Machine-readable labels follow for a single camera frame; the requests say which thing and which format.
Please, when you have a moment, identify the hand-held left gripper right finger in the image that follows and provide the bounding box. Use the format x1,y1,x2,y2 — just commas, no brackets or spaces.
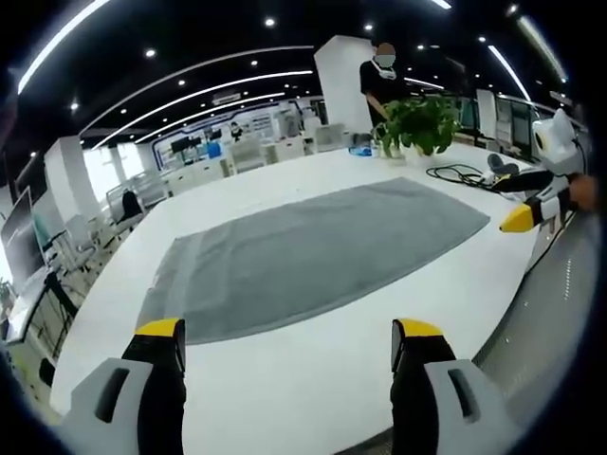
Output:
389,318,512,455

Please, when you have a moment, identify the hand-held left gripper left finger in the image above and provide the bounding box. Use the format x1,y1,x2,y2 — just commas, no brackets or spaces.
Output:
61,318,187,455

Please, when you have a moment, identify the grey towel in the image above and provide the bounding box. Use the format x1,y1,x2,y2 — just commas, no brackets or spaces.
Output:
137,176,491,346

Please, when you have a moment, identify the person's right hand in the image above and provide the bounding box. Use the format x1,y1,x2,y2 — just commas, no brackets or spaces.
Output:
567,173,599,210

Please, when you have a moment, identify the grey chair back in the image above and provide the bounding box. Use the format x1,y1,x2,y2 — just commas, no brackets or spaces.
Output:
487,153,519,175

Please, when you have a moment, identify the green potted plant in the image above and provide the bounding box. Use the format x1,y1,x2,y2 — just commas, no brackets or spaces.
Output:
373,96,462,158

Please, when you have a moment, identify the white table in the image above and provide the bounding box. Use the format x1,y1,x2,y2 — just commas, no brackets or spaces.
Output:
49,139,578,455

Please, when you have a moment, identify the computer monitor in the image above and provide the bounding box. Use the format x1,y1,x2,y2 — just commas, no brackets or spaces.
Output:
0,186,48,282

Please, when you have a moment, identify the black office chair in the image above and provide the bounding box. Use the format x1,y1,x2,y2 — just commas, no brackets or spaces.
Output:
120,189,145,223

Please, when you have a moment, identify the black cable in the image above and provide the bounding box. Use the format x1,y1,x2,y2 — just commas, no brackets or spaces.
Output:
425,162,490,187

